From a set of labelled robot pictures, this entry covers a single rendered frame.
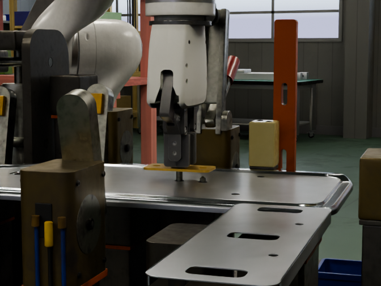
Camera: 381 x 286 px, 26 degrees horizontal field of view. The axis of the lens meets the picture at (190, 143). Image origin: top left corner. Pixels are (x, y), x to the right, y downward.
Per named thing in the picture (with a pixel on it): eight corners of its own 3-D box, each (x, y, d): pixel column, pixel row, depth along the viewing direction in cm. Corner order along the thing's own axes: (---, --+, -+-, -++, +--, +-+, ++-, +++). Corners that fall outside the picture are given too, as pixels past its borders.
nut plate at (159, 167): (142, 169, 101) (142, 160, 101) (152, 165, 104) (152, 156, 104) (208, 172, 98) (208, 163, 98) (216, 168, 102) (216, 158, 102)
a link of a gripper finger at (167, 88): (170, 51, 98) (179, 85, 102) (153, 97, 93) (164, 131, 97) (179, 51, 98) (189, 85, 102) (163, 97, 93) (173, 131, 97)
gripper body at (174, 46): (164, 15, 105) (164, 103, 106) (135, 12, 95) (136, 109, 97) (221, 15, 103) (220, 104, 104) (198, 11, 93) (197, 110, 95)
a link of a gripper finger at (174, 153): (165, 110, 100) (165, 165, 101) (156, 113, 97) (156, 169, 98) (190, 112, 99) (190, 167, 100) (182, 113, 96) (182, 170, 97)
